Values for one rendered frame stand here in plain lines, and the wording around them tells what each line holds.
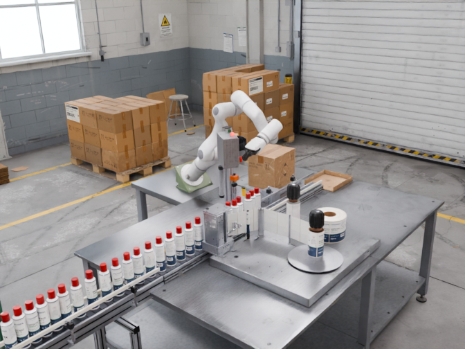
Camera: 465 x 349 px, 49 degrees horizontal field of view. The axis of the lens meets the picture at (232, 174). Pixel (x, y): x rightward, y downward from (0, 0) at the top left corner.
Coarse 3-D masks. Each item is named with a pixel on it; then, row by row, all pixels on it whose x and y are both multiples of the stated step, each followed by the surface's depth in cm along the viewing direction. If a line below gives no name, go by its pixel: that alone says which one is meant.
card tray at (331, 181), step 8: (312, 176) 413; (320, 176) 422; (328, 176) 422; (336, 176) 420; (344, 176) 416; (352, 176) 411; (304, 184) 407; (328, 184) 405; (336, 184) 404; (344, 184) 403
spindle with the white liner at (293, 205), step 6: (288, 186) 315; (294, 186) 313; (288, 192) 315; (294, 192) 313; (288, 198) 317; (294, 198) 315; (288, 204) 317; (294, 204) 316; (288, 210) 319; (294, 210) 317; (294, 216) 318
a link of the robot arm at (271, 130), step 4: (272, 120) 324; (276, 120) 322; (268, 124) 323; (272, 124) 321; (276, 124) 321; (280, 124) 322; (264, 128) 322; (268, 128) 320; (272, 128) 320; (276, 128) 321; (280, 128) 323; (264, 132) 319; (268, 132) 319; (272, 132) 320; (276, 132) 322; (268, 136) 319; (272, 136) 320; (276, 136) 325; (272, 140) 326
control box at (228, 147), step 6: (222, 132) 319; (222, 138) 307; (228, 138) 306; (234, 138) 307; (222, 144) 308; (228, 144) 307; (234, 144) 308; (222, 150) 310; (228, 150) 309; (234, 150) 309; (222, 156) 312; (228, 156) 310; (234, 156) 311; (222, 162) 314; (228, 162) 311; (234, 162) 312
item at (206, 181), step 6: (192, 162) 413; (180, 168) 404; (180, 174) 401; (204, 174) 413; (180, 180) 402; (204, 180) 410; (210, 180) 413; (180, 186) 405; (186, 186) 399; (192, 186) 402; (198, 186) 404; (204, 186) 407
